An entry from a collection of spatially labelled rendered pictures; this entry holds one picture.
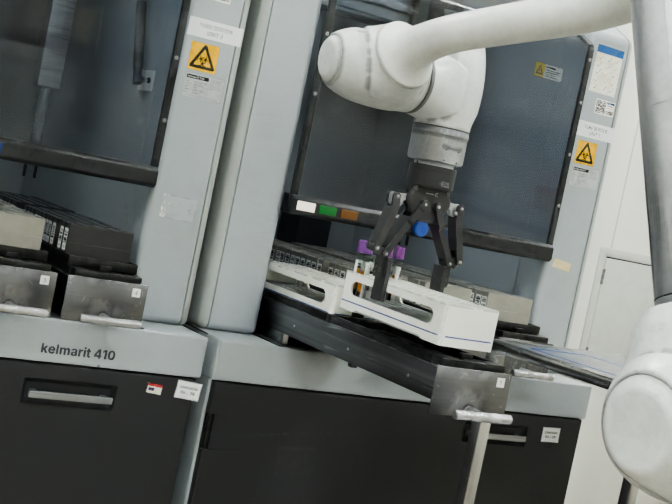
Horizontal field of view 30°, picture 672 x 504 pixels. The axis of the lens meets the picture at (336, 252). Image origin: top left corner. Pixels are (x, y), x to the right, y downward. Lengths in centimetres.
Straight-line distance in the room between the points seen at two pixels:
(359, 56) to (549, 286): 92
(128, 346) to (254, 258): 30
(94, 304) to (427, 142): 58
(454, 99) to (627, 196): 231
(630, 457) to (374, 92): 78
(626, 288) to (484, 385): 244
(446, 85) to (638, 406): 80
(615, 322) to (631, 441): 298
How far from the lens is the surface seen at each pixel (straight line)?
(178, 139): 214
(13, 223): 205
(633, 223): 424
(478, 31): 177
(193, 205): 216
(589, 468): 433
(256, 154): 220
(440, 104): 193
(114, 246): 210
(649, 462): 127
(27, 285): 199
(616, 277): 422
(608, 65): 263
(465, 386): 182
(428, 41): 179
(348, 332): 200
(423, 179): 195
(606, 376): 202
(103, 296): 203
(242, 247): 221
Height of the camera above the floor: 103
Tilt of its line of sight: 3 degrees down
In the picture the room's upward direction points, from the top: 12 degrees clockwise
